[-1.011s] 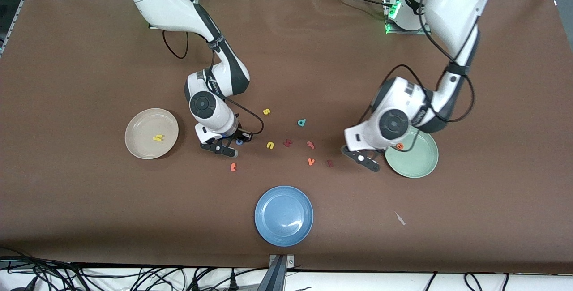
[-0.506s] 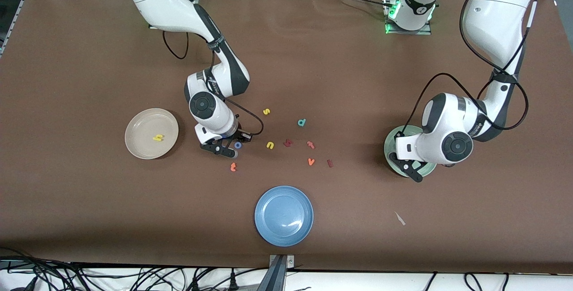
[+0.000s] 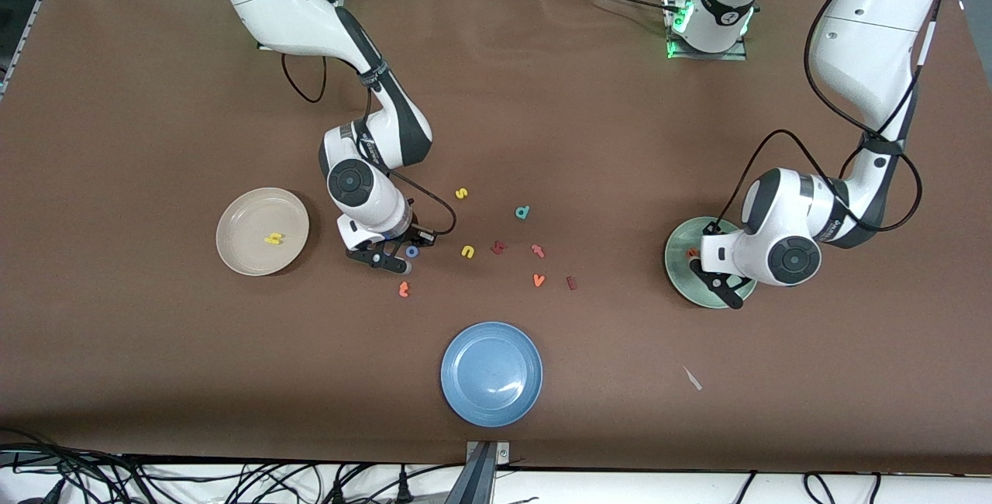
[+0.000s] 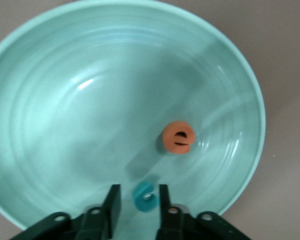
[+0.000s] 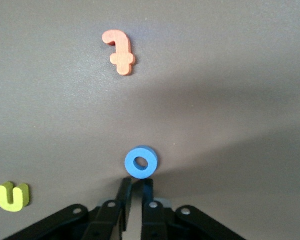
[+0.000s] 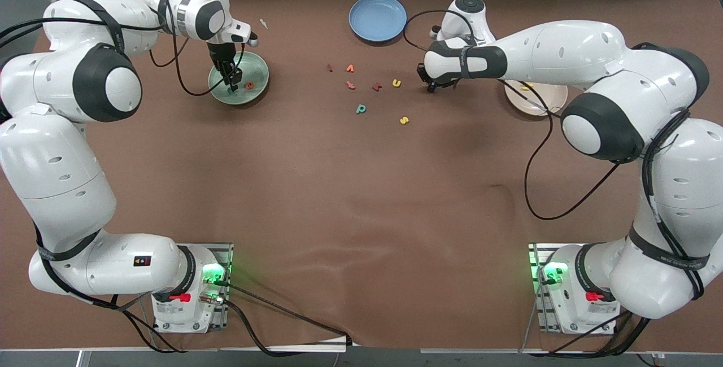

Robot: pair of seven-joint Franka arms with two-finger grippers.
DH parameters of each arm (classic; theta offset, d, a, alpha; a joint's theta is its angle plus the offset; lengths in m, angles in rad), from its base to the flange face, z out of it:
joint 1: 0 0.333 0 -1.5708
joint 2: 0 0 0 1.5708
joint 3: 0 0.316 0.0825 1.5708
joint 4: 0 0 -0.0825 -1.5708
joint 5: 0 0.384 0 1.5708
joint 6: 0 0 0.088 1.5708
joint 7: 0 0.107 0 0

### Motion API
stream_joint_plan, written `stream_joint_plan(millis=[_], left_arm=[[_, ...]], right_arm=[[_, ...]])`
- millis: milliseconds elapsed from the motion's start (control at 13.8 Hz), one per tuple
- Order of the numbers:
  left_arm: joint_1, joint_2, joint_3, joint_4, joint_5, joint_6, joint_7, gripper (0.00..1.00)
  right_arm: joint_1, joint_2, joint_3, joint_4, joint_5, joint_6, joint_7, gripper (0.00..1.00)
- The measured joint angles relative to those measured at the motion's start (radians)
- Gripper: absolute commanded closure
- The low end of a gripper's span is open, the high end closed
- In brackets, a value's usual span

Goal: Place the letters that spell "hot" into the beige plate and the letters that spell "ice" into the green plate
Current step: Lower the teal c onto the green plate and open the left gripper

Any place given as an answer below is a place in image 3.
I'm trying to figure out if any pale green round plate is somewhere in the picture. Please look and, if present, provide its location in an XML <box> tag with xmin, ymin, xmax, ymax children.
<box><xmin>664</xmin><ymin>216</ymin><xmax>759</xmax><ymax>310</ymax></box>

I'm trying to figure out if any beige round plate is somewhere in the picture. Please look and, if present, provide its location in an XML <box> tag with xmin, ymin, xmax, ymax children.
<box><xmin>215</xmin><ymin>187</ymin><xmax>311</xmax><ymax>278</ymax></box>

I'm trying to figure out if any blue round plate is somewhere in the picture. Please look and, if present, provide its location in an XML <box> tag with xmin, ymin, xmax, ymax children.
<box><xmin>440</xmin><ymin>322</ymin><xmax>544</xmax><ymax>428</ymax></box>

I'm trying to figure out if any brown table cover sheet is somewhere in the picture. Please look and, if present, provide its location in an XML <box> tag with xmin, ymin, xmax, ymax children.
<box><xmin>0</xmin><ymin>0</ymin><xmax>992</xmax><ymax>475</ymax></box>

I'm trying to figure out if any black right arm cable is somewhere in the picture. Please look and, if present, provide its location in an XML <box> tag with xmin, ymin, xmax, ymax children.
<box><xmin>281</xmin><ymin>53</ymin><xmax>456</xmax><ymax>237</ymax></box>

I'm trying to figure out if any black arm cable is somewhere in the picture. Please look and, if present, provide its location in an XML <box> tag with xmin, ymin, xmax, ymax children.
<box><xmin>281</xmin><ymin>53</ymin><xmax>456</xmax><ymax>237</ymax></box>
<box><xmin>717</xmin><ymin>0</ymin><xmax>925</xmax><ymax>235</ymax></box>

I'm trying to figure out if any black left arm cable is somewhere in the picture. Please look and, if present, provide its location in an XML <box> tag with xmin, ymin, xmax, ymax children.
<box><xmin>717</xmin><ymin>0</ymin><xmax>925</xmax><ymax>235</ymax></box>

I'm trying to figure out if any metal front camera mount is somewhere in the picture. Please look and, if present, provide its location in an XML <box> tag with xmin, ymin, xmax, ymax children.
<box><xmin>446</xmin><ymin>440</ymin><xmax>512</xmax><ymax>504</ymax></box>

